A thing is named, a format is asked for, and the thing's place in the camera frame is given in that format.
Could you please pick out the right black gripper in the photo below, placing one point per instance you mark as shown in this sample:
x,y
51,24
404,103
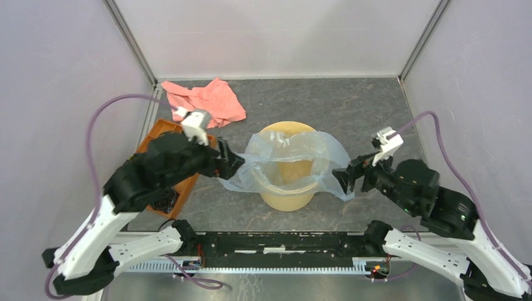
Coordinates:
x,y
345,176

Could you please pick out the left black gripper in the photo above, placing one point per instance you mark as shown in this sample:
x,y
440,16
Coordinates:
x,y
215,162

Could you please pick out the blue plastic trash bag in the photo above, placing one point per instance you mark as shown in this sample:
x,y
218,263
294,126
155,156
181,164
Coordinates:
x,y
266,150

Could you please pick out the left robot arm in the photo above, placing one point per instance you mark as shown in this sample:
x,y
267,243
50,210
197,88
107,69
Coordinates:
x,y
89,261

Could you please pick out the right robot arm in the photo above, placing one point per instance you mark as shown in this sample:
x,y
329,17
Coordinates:
x,y
480,268

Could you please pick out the yellow trash bin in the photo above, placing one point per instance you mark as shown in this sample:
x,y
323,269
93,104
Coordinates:
x,y
289,171

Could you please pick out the pink cloth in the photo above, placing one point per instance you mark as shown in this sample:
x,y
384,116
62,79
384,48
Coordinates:
x,y
217,98

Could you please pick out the black bag roll lower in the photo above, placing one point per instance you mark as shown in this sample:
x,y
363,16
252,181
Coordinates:
x,y
167,202

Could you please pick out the orange compartment tray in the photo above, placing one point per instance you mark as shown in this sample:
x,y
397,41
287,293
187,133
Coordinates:
x,y
183,187

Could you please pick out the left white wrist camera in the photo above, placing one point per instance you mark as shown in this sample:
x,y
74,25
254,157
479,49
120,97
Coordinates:
x,y
194,124

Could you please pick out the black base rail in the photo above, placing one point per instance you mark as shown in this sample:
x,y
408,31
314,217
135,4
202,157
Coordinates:
x,y
291,253

